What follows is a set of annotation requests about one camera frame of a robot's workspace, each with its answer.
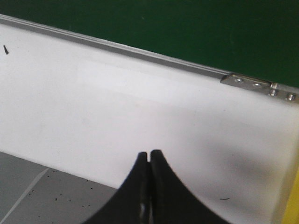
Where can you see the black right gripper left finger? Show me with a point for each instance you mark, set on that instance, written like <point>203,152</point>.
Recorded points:
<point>131,202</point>

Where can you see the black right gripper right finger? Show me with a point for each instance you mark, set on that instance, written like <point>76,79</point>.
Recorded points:
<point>172,202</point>

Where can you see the yellow plastic tray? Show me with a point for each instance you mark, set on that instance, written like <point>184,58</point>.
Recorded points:
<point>291,214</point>

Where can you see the small black screw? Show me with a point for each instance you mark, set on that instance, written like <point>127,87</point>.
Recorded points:
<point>6,50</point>

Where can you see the green conveyor belt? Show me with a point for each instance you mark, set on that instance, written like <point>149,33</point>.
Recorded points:
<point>258,38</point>

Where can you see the aluminium conveyor frame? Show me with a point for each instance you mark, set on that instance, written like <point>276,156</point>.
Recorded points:
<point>262,86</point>

